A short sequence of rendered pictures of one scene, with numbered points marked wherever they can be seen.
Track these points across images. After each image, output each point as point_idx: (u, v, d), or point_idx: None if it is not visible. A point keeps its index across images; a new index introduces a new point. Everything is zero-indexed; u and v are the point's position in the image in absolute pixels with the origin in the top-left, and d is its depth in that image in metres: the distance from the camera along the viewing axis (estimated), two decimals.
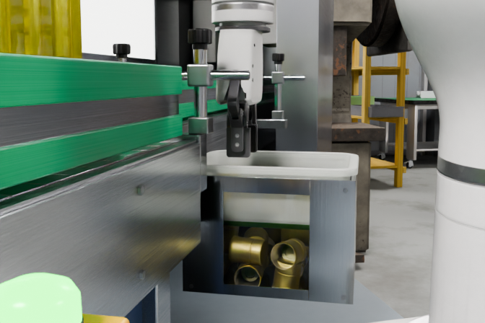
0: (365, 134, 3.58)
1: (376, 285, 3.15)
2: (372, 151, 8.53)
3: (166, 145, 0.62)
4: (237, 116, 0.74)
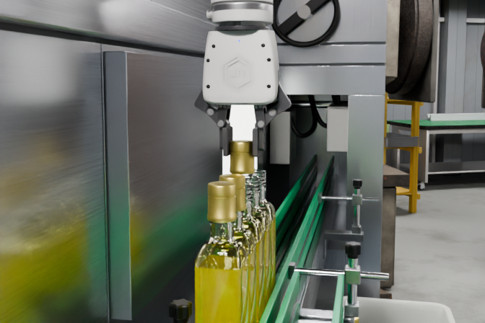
0: (391, 180, 3.87)
1: None
2: None
3: None
4: (276, 115, 0.79)
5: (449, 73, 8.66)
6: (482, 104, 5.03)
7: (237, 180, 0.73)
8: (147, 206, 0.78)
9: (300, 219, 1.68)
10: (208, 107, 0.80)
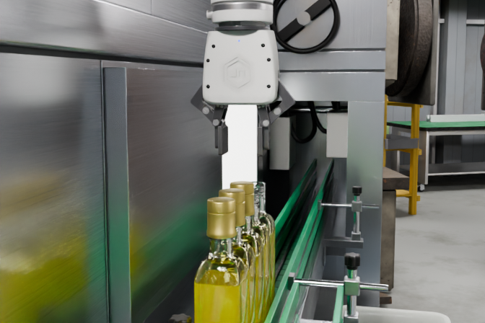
0: (391, 183, 3.87)
1: None
2: None
3: None
4: (281, 114, 0.79)
5: (449, 74, 8.66)
6: (482, 107, 5.03)
7: (237, 195, 0.73)
8: (146, 220, 0.78)
9: (300, 226, 1.69)
10: (204, 106, 0.80)
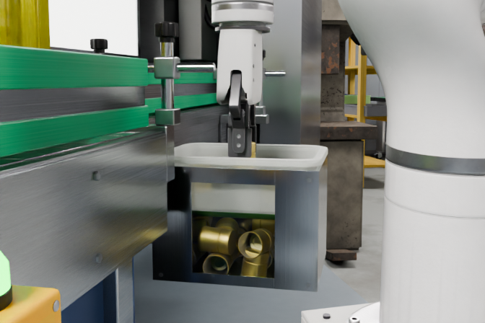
0: (357, 133, 3.59)
1: (367, 282, 3.17)
2: (369, 150, 8.54)
3: (130, 135, 0.64)
4: (239, 117, 0.75)
5: None
6: None
7: None
8: None
9: None
10: None
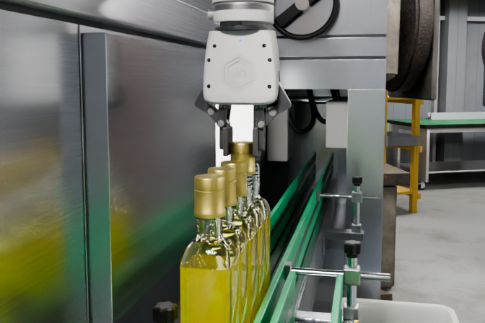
0: (392, 179, 3.81)
1: None
2: None
3: None
4: (276, 115, 0.79)
5: (449, 71, 8.60)
6: (483, 102, 4.97)
7: (227, 173, 0.68)
8: (130, 202, 0.72)
9: (299, 218, 1.63)
10: (208, 107, 0.80)
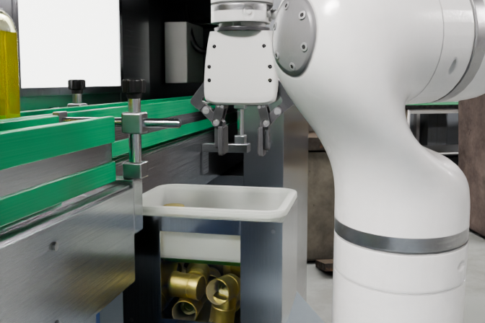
0: None
1: None
2: None
3: (95, 193, 0.66)
4: (203, 113, 0.80)
5: None
6: None
7: None
8: None
9: None
10: (280, 107, 0.79)
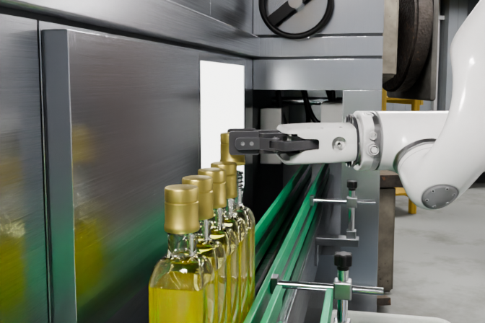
0: (390, 181, 3.75)
1: None
2: None
3: None
4: None
5: (449, 71, 8.55)
6: None
7: (203, 183, 0.62)
8: (99, 213, 0.67)
9: (291, 223, 1.57)
10: (280, 148, 0.76)
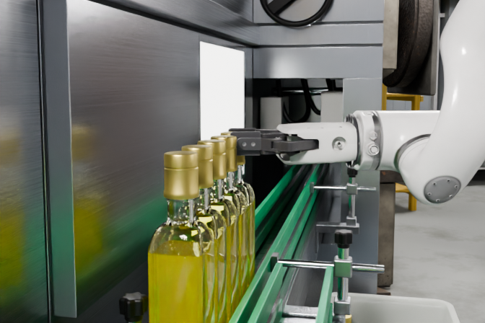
0: (390, 175, 3.75)
1: None
2: None
3: None
4: None
5: None
6: None
7: (203, 151, 0.61)
8: (99, 184, 0.66)
9: (291, 210, 1.57)
10: (282, 148, 0.75)
